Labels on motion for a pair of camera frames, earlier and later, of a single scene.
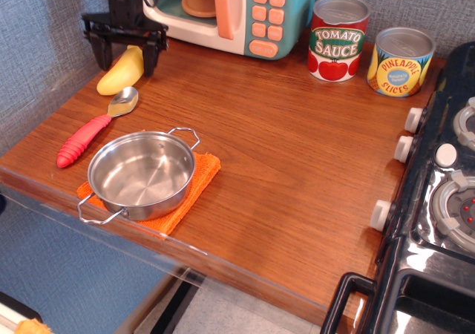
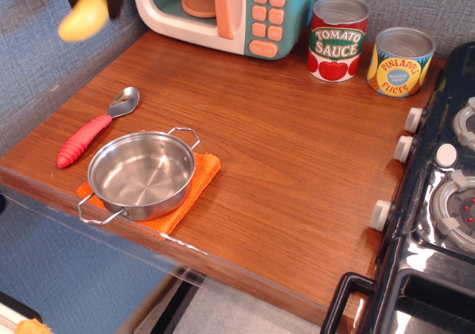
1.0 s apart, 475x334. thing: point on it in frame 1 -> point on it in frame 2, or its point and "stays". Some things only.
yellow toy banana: x=126 y=71 -> x=89 y=17
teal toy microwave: x=264 y=18 stays
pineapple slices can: x=400 y=61 stays
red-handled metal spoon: x=122 y=101 stays
